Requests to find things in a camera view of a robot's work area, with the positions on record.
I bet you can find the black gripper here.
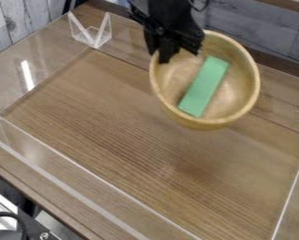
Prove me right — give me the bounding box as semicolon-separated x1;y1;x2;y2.
128;0;207;64

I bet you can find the green rectangular block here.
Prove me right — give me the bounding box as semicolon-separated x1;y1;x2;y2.
177;56;229;118

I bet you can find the wooden oval bowl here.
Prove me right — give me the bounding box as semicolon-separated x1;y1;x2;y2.
149;30;260;130

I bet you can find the clear acrylic corner bracket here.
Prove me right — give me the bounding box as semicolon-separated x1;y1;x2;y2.
68;11;110;49

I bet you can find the black metal bracket with screw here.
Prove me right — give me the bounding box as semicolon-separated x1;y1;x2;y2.
17;209;61;240

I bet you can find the black cable lower left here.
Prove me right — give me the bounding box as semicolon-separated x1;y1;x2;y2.
0;211;28;240

